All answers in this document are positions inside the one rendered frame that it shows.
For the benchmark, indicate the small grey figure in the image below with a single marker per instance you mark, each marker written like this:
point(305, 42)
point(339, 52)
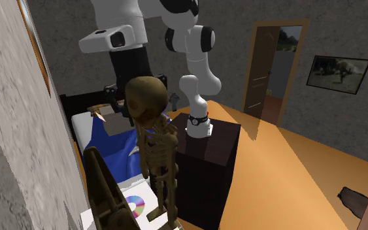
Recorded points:
point(174, 101)

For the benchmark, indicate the rainbow compact disc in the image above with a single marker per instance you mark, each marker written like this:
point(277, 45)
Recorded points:
point(136, 203)

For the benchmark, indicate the black framed wall picture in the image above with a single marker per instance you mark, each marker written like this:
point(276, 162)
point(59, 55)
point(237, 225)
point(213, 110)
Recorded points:
point(338, 74)

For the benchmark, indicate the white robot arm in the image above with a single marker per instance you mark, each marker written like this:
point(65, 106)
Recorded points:
point(198, 68)

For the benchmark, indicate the brown skeleton figure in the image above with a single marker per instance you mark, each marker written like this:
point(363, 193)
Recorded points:
point(145, 98)

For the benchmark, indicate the dark brown wooden object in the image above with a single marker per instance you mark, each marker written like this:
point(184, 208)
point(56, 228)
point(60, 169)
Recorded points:
point(102, 188)

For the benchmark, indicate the dark robot stand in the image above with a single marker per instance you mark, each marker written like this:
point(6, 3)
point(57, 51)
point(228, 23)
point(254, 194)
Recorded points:
point(202, 165)

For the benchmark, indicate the brown wooden door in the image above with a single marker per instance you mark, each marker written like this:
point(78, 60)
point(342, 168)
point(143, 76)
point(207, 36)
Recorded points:
point(260, 76)

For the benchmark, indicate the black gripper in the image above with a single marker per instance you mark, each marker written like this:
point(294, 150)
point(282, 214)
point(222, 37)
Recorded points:
point(129, 65)

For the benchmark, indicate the brown cardboard box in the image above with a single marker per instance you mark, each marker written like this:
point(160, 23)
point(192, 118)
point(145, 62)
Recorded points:
point(118, 124)

